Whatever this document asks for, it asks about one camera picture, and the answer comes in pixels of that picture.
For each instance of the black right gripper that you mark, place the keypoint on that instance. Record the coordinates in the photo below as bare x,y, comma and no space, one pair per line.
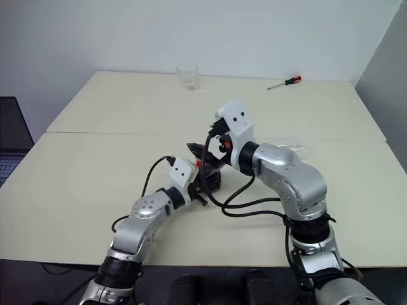
224,128

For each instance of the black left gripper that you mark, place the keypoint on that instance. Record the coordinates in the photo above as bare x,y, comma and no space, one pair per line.
196,190

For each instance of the small dark drink bottle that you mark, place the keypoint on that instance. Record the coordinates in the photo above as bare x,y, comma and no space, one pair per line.
216,165

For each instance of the clear wine glass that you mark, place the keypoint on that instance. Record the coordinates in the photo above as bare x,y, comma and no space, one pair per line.
297,147

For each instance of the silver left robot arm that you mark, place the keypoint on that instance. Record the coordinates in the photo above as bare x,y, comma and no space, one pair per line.
140,228

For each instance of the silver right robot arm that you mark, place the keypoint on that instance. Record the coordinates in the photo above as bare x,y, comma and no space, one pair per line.
299,184

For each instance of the clear glass tumbler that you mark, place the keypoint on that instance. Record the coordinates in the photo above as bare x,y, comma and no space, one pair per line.
187,77

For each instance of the dark rounded object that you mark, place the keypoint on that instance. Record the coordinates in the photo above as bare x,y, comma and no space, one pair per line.
187,290
257,287

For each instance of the dark laptop computer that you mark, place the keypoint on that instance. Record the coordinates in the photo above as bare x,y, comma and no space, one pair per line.
12,127

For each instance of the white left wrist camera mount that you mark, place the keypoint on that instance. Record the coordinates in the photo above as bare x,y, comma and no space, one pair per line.
181,171

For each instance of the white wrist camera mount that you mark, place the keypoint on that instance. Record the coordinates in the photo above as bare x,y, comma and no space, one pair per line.
181,171
237,127

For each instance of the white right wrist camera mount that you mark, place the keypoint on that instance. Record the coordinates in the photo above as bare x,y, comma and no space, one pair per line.
237,127

